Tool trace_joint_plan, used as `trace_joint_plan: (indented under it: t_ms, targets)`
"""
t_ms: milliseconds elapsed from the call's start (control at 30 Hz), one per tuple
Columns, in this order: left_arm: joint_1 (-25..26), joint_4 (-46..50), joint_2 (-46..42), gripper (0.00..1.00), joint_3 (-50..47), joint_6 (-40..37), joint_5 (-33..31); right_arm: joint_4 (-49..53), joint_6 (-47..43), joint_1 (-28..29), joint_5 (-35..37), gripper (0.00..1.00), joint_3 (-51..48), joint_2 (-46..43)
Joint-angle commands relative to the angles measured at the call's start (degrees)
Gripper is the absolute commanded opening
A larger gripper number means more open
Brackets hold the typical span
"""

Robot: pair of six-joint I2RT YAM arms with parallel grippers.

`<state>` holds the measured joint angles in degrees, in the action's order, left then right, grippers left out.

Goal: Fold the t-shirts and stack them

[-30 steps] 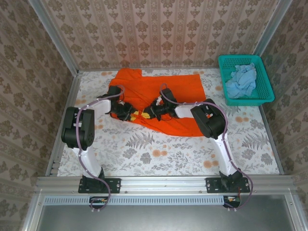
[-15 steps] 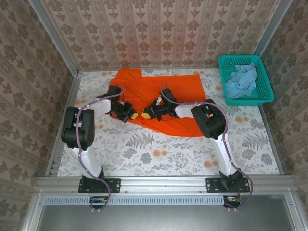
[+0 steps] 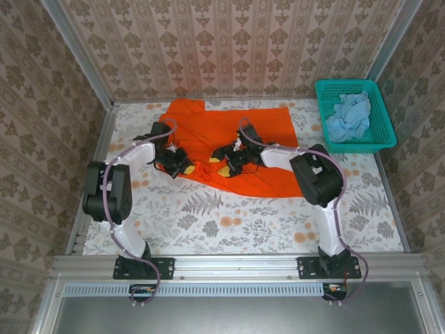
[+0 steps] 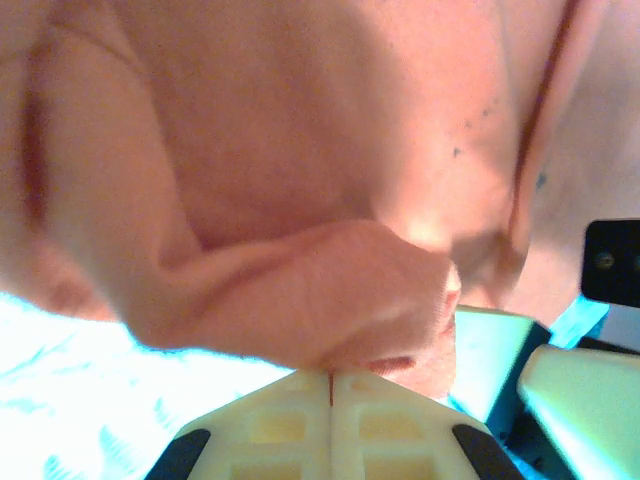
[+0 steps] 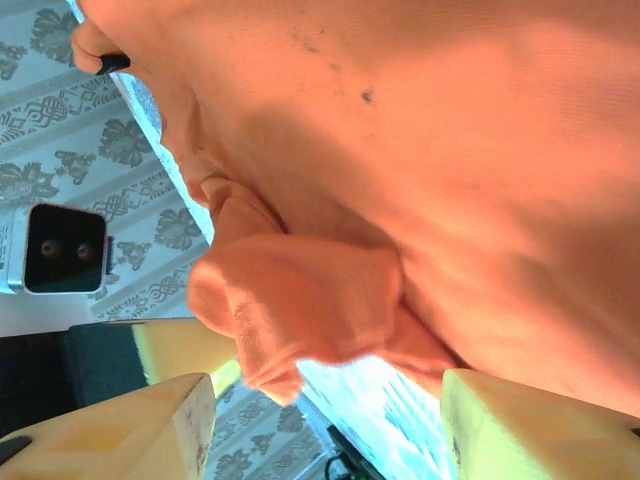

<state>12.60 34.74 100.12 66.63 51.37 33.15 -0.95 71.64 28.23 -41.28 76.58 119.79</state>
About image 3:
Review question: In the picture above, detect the aluminium frame post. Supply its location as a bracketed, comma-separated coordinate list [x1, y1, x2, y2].
[40, 0, 115, 109]
[366, 0, 423, 81]

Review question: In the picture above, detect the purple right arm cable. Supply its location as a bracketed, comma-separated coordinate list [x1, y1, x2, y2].
[238, 116, 370, 307]

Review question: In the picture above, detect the aluminium mounting rail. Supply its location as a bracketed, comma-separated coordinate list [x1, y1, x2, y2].
[51, 253, 427, 279]

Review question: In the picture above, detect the light blue t-shirt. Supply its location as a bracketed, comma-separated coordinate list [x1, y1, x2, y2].
[327, 90, 371, 143]

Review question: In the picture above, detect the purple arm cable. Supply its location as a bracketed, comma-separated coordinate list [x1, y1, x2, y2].
[238, 116, 370, 307]
[102, 118, 180, 309]

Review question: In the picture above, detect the floral patterned table cover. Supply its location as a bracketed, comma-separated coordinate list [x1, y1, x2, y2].
[83, 99, 406, 255]

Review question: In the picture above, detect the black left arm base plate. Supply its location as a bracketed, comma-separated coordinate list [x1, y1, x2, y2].
[113, 256, 175, 280]

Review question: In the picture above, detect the grey slotted cable duct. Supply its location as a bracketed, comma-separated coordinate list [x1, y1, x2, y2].
[64, 282, 348, 299]

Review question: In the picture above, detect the teal plastic basket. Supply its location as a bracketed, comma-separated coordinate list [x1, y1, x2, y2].
[314, 79, 398, 154]

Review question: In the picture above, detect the aluminium side rail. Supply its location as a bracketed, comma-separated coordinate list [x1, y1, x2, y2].
[373, 152, 413, 254]
[65, 103, 119, 257]

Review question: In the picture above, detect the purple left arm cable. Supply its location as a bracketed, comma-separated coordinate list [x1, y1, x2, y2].
[102, 118, 180, 309]

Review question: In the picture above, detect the orange t-shirt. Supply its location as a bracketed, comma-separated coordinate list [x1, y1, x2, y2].
[159, 98, 304, 199]

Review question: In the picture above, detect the grey metal panel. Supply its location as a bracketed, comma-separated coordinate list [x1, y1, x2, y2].
[51, 297, 432, 334]

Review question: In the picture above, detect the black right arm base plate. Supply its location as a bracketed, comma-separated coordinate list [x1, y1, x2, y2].
[297, 256, 362, 280]

